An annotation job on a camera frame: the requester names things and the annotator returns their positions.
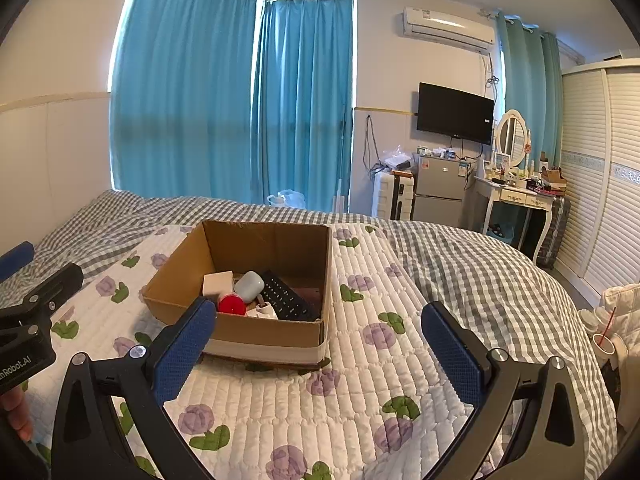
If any black remote control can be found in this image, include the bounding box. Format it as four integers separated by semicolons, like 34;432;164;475
260;270;322;322

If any wide blue curtain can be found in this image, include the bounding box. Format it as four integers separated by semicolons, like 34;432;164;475
109;0;267;206

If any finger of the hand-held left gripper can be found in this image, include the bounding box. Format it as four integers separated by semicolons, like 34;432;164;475
0;241;35;283
0;262;84;333

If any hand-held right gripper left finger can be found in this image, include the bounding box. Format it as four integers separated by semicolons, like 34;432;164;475
51;296;218;480

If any silver small fridge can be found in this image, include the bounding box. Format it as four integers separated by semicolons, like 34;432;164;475
412;155;469;224

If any cup with red straw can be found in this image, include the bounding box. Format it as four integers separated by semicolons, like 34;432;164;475
592;306;622;357

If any cardboard box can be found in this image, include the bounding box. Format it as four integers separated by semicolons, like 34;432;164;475
141;220;335;367

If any white handheld device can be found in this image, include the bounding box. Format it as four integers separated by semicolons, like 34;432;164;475
245;301;279;321

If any narrow blue curtain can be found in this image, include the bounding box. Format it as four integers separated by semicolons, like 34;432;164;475
251;0;357;213

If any white suitcase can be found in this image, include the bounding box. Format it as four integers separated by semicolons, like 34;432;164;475
374;171;416;221

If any black wall television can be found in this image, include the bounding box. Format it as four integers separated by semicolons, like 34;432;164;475
416;82;496;146

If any hanging dark cable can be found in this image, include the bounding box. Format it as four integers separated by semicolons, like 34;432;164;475
365;115;383;173

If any white plastic bag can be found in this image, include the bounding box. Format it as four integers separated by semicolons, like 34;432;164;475
267;189;306;209

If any white air conditioner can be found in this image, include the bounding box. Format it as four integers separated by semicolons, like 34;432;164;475
402;6;496;54

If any white louvred wardrobe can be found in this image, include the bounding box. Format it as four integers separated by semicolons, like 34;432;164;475
555;57;640;287

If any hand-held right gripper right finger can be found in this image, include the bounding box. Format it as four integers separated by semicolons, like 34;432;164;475
421;301;586;480

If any person's left hand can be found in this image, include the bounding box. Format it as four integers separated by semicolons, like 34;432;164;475
0;387;35;444

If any white bottle with red cap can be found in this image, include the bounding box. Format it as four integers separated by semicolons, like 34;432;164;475
217;294;247;317

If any white dressing table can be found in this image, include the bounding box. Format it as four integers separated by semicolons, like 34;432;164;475
472;175;559;264

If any pale blue earbuds case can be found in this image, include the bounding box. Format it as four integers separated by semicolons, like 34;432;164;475
234;271;265;302

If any teal curtain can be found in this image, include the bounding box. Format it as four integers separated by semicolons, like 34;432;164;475
495;10;564;171

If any white charger plug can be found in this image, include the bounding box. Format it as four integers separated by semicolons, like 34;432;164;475
202;270;235;300

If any white oval mirror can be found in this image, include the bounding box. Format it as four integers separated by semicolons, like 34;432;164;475
495;110;530;169

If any white floral quilted mat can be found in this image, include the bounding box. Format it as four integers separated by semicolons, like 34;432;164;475
20;222;506;480

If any dark grey suitcase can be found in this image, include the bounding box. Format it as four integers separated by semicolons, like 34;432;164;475
536;195;571;270

